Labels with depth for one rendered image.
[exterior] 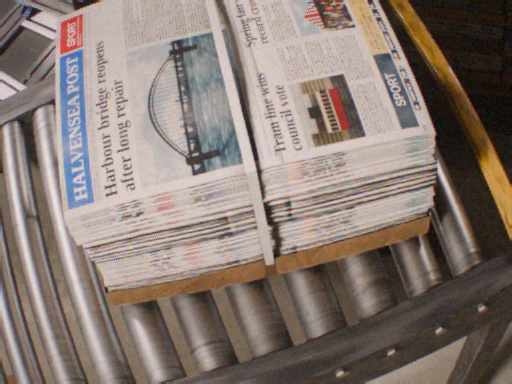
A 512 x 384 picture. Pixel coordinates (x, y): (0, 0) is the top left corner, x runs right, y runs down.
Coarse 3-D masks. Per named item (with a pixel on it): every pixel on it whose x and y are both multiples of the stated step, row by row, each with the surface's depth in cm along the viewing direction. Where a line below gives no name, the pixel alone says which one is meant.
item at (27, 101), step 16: (384, 0) 129; (48, 80) 126; (16, 96) 125; (32, 96) 125; (48, 96) 124; (0, 112) 124; (16, 112) 124; (32, 112) 124; (0, 128) 124; (32, 128) 127; (32, 144) 130; (0, 160) 130
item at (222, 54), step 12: (216, 12) 96; (216, 24) 95; (216, 36) 94; (228, 60) 92; (228, 72) 92; (228, 84) 91; (228, 96) 90; (240, 108) 90; (240, 120) 89; (240, 132) 89; (240, 144) 88; (252, 156) 88; (252, 168) 87
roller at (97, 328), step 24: (48, 120) 122; (48, 144) 120; (48, 168) 118; (48, 192) 117; (72, 240) 112; (72, 264) 110; (72, 288) 109; (96, 288) 110; (96, 312) 107; (96, 336) 105; (96, 360) 104; (120, 360) 104
